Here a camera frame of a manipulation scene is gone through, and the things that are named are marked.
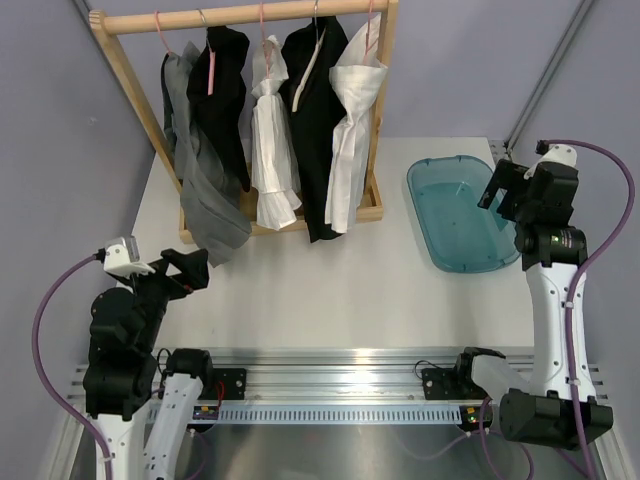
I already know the black mounting plate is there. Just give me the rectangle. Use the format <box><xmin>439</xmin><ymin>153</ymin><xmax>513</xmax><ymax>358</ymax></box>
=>
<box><xmin>199</xmin><ymin>368</ymin><xmax>247</xmax><ymax>401</ymax></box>
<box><xmin>421</xmin><ymin>367</ymin><xmax>487</xmax><ymax>401</ymax></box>

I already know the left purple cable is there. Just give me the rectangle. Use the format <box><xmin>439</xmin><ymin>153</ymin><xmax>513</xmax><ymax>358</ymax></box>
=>
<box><xmin>31</xmin><ymin>253</ymin><xmax>118</xmax><ymax>480</ymax></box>

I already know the small black skirt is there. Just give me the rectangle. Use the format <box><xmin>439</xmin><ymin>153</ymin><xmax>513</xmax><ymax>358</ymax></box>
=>
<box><xmin>187</xmin><ymin>26</ymin><xmax>250</xmax><ymax>191</ymax></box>

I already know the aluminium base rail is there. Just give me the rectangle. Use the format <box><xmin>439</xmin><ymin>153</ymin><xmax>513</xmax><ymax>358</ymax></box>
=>
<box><xmin>67</xmin><ymin>347</ymin><xmax>612</xmax><ymax>404</ymax></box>

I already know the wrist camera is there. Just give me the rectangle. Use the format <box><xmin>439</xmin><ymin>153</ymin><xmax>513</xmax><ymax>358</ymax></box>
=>
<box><xmin>523</xmin><ymin>140</ymin><xmax>577</xmax><ymax>180</ymax></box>
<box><xmin>102</xmin><ymin>236</ymin><xmax>155</xmax><ymax>278</ymax></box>

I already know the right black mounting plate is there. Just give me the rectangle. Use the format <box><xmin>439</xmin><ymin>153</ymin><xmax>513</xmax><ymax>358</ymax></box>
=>
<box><xmin>421</xmin><ymin>367</ymin><xmax>487</xmax><ymax>401</ymax></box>

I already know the cream hanger of black skirt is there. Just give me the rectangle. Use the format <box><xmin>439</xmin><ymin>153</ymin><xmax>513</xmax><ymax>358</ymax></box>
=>
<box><xmin>291</xmin><ymin>0</ymin><xmax>325</xmax><ymax>113</ymax></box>

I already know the teal plastic basin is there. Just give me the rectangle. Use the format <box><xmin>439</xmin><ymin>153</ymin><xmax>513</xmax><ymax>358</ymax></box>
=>
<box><xmin>407</xmin><ymin>155</ymin><xmax>520</xmax><ymax>274</ymax></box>

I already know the white skirt on right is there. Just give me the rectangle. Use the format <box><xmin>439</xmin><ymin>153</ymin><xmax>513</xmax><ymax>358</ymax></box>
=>
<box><xmin>324</xmin><ymin>29</ymin><xmax>387</xmax><ymax>234</ymax></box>

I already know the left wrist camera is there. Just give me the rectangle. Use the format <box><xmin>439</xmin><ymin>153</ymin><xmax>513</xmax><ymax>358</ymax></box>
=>
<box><xmin>102</xmin><ymin>236</ymin><xmax>155</xmax><ymax>278</ymax></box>

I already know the pink hanger of white skirt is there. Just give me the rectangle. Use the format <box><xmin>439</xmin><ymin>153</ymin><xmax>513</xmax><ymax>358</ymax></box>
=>
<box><xmin>259</xmin><ymin>2</ymin><xmax>283</xmax><ymax>83</ymax></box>

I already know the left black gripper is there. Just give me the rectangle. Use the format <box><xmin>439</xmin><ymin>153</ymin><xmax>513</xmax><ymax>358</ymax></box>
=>
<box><xmin>117</xmin><ymin>247</ymin><xmax>209</xmax><ymax>350</ymax></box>

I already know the pink hanger at right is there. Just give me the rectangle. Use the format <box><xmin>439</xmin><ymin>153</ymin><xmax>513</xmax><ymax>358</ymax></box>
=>
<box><xmin>362</xmin><ymin>0</ymin><xmax>380</xmax><ymax>67</ymax></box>

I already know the white pleated skirt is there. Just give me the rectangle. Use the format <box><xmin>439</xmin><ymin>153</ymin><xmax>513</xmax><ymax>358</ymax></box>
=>
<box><xmin>251</xmin><ymin>35</ymin><xmax>302</xmax><ymax>231</ymax></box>

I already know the wooden clothes rack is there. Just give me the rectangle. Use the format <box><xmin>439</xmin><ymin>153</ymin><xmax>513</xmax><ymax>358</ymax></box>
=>
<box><xmin>88</xmin><ymin>1</ymin><xmax>399</xmax><ymax>236</ymax></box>

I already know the white slotted cable duct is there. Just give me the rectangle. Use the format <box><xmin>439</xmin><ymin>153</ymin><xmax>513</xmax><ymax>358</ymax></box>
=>
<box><xmin>187</xmin><ymin>404</ymin><xmax>462</xmax><ymax>425</ymax></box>

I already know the pink wire hanger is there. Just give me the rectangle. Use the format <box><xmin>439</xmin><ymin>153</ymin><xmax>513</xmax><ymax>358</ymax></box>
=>
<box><xmin>154</xmin><ymin>10</ymin><xmax>173</xmax><ymax>55</ymax></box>

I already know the grey pleated skirt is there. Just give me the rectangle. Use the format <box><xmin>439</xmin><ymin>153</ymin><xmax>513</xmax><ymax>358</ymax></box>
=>
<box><xmin>161</xmin><ymin>42</ymin><xmax>251</xmax><ymax>267</ymax></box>

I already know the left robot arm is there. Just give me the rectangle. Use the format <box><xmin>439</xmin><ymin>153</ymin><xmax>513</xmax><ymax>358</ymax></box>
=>
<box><xmin>83</xmin><ymin>239</ymin><xmax>216</xmax><ymax>479</ymax></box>

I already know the long black skirt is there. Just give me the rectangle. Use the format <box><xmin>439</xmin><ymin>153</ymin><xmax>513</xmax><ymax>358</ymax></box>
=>
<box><xmin>279</xmin><ymin>16</ymin><xmax>348</xmax><ymax>242</ymax></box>

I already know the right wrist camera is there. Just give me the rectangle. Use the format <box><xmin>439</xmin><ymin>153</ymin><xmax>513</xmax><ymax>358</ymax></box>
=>
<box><xmin>523</xmin><ymin>140</ymin><xmax>577</xmax><ymax>180</ymax></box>

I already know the pink clip hanger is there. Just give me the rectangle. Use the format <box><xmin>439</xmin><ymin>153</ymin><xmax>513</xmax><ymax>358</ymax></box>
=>
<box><xmin>197</xmin><ymin>9</ymin><xmax>216</xmax><ymax>96</ymax></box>

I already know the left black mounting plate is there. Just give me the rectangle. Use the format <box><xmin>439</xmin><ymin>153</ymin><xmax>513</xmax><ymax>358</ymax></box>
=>
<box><xmin>199</xmin><ymin>368</ymin><xmax>247</xmax><ymax>401</ymax></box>

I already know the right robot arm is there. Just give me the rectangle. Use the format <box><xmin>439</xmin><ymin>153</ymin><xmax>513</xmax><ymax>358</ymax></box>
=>
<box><xmin>453</xmin><ymin>160</ymin><xmax>613</xmax><ymax>451</ymax></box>

